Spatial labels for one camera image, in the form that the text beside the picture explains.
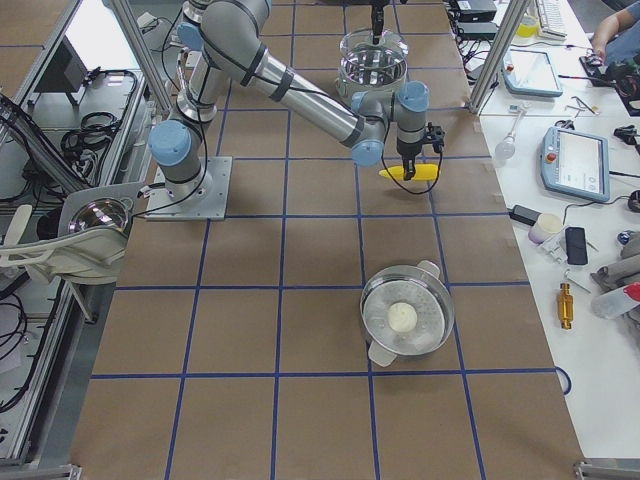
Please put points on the black gripper corn side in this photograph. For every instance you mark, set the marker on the black gripper corn side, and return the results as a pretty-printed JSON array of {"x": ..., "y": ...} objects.
[{"x": 407, "y": 150}]

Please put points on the glass pot lid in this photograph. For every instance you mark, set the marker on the glass pot lid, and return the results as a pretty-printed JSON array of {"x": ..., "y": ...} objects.
[{"x": 358, "y": 49}]

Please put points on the yellow corn cob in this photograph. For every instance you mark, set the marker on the yellow corn cob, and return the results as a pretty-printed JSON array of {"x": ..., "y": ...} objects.
[{"x": 421, "y": 173}]

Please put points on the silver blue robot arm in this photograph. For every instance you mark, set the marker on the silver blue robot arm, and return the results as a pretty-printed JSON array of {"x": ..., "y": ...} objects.
[{"x": 228, "y": 36}]

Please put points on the pale green steel pot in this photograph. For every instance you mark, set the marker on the pale green steel pot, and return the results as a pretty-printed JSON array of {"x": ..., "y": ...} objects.
[{"x": 372, "y": 75}]

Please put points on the steel steamer pot with bun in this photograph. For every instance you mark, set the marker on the steel steamer pot with bun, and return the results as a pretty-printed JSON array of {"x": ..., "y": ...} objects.
[{"x": 406, "y": 312}]

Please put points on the blue teach pendant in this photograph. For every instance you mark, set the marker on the blue teach pendant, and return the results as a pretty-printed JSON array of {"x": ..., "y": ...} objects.
[
  {"x": 575, "y": 164},
  {"x": 530, "y": 72}
]

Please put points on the yellow tape roll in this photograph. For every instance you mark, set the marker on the yellow tape roll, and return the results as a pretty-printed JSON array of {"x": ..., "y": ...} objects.
[{"x": 528, "y": 27}]

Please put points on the black power adapter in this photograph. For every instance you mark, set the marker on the black power adapter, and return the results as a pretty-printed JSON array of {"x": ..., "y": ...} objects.
[{"x": 523, "y": 215}]

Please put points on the black smartphone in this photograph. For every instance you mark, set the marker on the black smartphone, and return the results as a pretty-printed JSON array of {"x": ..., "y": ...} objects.
[{"x": 576, "y": 246}]

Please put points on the brass metal fitting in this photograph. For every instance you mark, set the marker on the brass metal fitting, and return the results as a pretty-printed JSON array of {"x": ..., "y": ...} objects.
[{"x": 565, "y": 309}]

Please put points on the steel bowl on chair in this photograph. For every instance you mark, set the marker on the steel bowl on chair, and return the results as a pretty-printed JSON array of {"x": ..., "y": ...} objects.
[{"x": 107, "y": 212}]

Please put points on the black handled scissors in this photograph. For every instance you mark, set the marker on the black handled scissors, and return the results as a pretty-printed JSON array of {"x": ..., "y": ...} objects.
[{"x": 565, "y": 124}]

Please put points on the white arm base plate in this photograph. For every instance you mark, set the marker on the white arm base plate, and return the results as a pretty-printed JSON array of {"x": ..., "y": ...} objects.
[{"x": 205, "y": 197}]

